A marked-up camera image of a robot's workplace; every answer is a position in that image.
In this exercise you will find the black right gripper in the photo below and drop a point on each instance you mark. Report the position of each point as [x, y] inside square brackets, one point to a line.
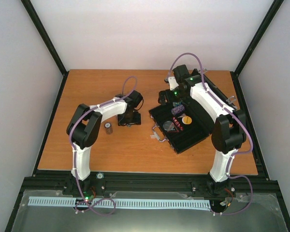
[169, 98]

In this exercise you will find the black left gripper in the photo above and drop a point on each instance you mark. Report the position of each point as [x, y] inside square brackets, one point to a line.
[136, 121]

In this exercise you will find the brown chip stack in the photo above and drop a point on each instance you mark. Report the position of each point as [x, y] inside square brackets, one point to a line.
[108, 128]

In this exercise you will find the white dealer button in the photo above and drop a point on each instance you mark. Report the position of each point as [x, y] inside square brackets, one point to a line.
[186, 120]

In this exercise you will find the black poker set case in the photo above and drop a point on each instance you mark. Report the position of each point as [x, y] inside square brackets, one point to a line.
[189, 135]

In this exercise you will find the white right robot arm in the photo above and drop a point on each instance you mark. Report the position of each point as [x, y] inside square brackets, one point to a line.
[229, 127]

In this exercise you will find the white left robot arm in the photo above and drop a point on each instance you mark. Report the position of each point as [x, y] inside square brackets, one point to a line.
[83, 129]

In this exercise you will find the black aluminium frame rail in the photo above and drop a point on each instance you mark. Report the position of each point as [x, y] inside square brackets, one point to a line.
[192, 185]

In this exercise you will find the white perforated cable strip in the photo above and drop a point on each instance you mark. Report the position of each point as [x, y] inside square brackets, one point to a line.
[121, 203]

